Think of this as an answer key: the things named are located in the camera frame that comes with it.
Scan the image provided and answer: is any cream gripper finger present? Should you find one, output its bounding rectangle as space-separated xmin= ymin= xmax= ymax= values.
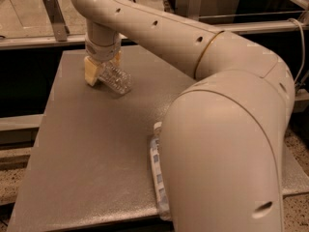
xmin=84 ymin=56 xmax=103 ymax=86
xmin=112 ymin=52 xmax=121 ymax=67

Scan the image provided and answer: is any white rounded gripper body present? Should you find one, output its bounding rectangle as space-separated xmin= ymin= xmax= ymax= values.
xmin=85 ymin=39 xmax=121 ymax=62

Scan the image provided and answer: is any clear ribbed water bottle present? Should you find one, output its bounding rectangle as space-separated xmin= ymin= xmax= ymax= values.
xmin=98 ymin=62 xmax=132 ymax=95

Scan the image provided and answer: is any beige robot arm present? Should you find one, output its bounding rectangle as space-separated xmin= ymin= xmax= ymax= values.
xmin=71 ymin=0 xmax=295 ymax=232

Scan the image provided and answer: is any blue labelled water bottle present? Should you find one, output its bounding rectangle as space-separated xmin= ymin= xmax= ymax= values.
xmin=150 ymin=122 xmax=172 ymax=221

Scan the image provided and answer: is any left metal rail bracket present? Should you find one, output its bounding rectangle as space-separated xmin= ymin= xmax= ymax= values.
xmin=42 ymin=0 xmax=70 ymax=42

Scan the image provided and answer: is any metal rail bracket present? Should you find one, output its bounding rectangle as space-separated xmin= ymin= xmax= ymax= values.
xmin=187 ymin=0 xmax=202 ymax=20
xmin=42 ymin=0 xmax=70 ymax=42

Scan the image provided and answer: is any right metal rail bracket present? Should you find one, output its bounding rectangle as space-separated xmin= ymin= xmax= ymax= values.
xmin=187 ymin=0 xmax=202 ymax=20

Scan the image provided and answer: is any white cable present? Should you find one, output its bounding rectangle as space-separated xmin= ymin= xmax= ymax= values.
xmin=287 ymin=17 xmax=306 ymax=85

